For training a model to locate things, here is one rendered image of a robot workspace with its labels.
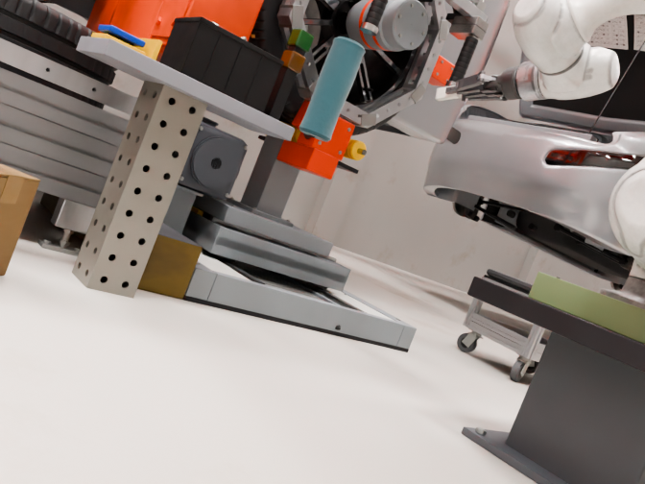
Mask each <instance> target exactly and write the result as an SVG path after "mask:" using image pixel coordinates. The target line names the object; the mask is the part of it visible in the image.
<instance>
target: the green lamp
mask: <svg viewBox="0 0 645 484"><path fill-rule="evenodd" d="M313 40H314V37H313V36H312V35H310V34H309V33H307V32H306V31H304V30H302V29H293V30H292V33H291V34H290V37H289V40H288V42H287V45H288V46H296V47H298V48H299V49H300V50H302V51H304V52H305V53H308V52H309V50H310V47H311V45H312V42H313Z"/></svg>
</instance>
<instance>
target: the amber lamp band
mask: <svg viewBox="0 0 645 484"><path fill-rule="evenodd" d="M281 60H282V61H284V64H283V66H281V67H285V68H289V69H291V70H292V71H294V72H296V73H298V74H299V73H300V72H301V69H302V67H303V65H304V63H305V60H306V58H305V57H304V56H302V55H301V54H299V53H297V52H296V51H291V50H285V51H284V52H283V55H282V57H281Z"/></svg>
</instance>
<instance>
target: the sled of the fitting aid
mask: <svg viewBox="0 0 645 484"><path fill-rule="evenodd" d="M182 235H184V236H185V237H187V238H189V239H190V240H192V241H193V242H195V243H197V244H198V245H200V246H201V247H203V249H205V250H206V251H208V252H210V253H211V254H213V255H215V256H217V257H220V258H223V259H226V260H230V261H235V260H237V261H240V262H244V263H247V264H250V265H253V266H256V267H260V268H263V269H266V270H270V271H273V272H277V273H280V274H282V275H286V276H289V277H292V278H298V279H301V280H305V281H307V282H309V283H310V284H312V285H315V286H319V287H321V288H324V289H327V288H331V289H334V290H338V291H341V292H343V290H344V287H345V285H346V281H347V278H348V276H349V273H350V271H351V270H350V269H348V268H347V267H345V266H343V265H341V264H339V263H337V262H336V260H337V259H336V258H334V257H332V256H325V255H322V254H317V253H314V252H311V251H308V250H305V249H303V248H300V247H297V246H294V245H291V244H288V243H285V242H282V241H279V240H276V239H273V238H272V237H269V236H266V235H263V234H260V233H257V232H254V231H251V230H246V229H243V228H240V227H237V226H234V225H232V224H229V223H226V222H224V221H222V220H220V219H218V218H216V217H214V216H212V215H210V214H208V213H206V212H204V211H203V210H201V209H199V208H197V207H195V206H192V208H191V211H190V213H189V216H188V218H187V221H186V223H185V226H184V229H183V231H182Z"/></svg>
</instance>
